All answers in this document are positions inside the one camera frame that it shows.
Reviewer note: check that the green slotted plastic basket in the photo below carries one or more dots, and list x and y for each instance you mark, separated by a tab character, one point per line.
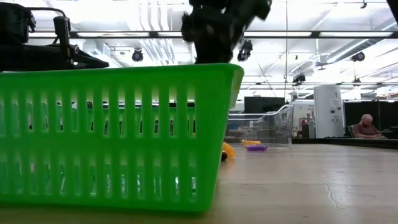
211	124

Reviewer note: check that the black background table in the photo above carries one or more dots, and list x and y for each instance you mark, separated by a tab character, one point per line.
342	142

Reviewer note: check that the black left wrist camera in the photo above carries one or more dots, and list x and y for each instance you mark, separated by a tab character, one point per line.
62	26

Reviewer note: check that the thin vertical hanging rod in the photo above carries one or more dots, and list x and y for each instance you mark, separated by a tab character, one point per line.
286	62

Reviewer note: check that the clear plastic bin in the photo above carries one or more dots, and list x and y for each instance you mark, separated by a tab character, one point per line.
273	124

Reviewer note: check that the black monitor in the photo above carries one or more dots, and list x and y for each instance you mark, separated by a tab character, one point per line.
264	105

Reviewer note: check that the seated person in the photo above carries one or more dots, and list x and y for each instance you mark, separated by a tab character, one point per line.
365	129

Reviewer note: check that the black overhead frame bar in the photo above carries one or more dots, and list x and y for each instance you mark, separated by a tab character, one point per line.
315	34

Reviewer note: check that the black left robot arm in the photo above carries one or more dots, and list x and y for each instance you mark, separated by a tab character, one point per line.
15	21

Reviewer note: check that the black partition wall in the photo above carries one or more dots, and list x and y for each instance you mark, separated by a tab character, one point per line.
385	115

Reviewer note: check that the small black object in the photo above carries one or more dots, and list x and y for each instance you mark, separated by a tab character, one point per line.
224	156

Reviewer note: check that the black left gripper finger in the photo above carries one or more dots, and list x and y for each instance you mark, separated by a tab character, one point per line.
90	62

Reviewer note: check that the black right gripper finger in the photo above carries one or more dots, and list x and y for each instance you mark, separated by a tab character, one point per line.
213	54

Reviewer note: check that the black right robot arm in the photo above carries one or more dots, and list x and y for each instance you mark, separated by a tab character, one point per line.
394	7

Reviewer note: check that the black ceiling spotlight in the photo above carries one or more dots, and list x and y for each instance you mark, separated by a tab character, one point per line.
137	55
356	80
299	77
245	51
358	56

